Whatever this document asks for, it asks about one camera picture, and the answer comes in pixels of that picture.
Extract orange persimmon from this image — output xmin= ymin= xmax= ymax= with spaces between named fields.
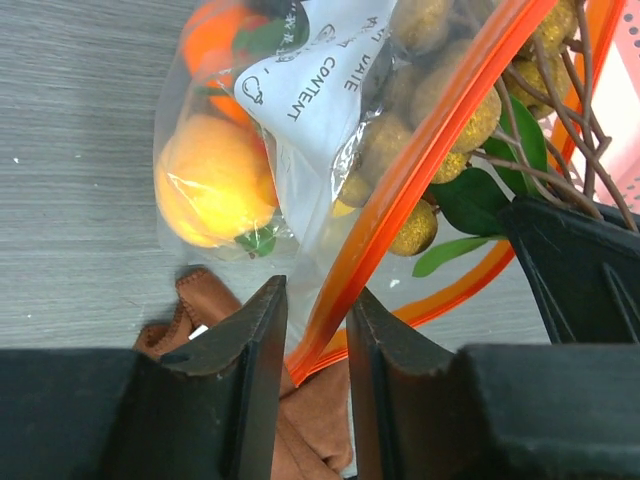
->
xmin=180 ymin=1 xmax=269 ymax=128

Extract clear zip top bag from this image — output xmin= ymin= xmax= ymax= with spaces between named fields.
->
xmin=154 ymin=1 xmax=618 ymax=384

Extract pink plastic basket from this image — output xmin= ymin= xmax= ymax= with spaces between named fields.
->
xmin=586 ymin=1 xmax=639 ymax=214

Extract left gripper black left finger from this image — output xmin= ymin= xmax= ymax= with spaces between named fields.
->
xmin=1 ymin=275 xmax=288 ymax=479

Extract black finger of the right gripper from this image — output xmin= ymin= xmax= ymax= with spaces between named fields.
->
xmin=498 ymin=197 xmax=639 ymax=344

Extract orange peach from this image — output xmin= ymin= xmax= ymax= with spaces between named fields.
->
xmin=154 ymin=114 xmax=278 ymax=248

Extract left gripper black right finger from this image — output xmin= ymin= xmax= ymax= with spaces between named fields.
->
xmin=347 ymin=291 xmax=639 ymax=479

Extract brown cloth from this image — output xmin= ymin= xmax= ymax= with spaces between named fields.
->
xmin=134 ymin=267 xmax=354 ymax=480

